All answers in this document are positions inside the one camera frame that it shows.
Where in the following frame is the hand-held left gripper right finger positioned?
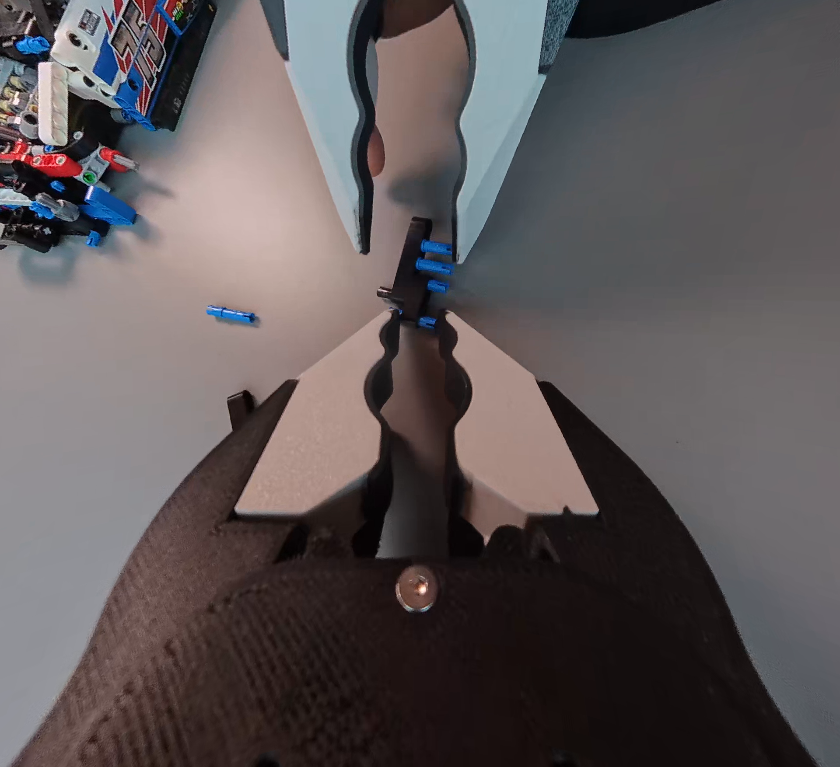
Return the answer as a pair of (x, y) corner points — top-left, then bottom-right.
(434, 311), (601, 550)

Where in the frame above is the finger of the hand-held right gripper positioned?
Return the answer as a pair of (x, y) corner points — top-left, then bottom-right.
(449, 0), (560, 264)
(279, 0), (382, 255)

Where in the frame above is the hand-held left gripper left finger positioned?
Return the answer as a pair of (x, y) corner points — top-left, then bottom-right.
(233, 310), (403, 554)

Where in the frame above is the long black brick beam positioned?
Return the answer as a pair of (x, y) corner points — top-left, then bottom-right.
(226, 390), (258, 433)

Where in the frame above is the black beam with blue pins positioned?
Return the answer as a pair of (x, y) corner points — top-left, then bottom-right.
(376, 216), (456, 330)

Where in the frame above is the grey desk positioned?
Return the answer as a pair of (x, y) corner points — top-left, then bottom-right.
(0, 0), (840, 767)

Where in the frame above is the toy brick race car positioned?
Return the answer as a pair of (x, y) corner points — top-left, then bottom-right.
(0, 0), (219, 254)

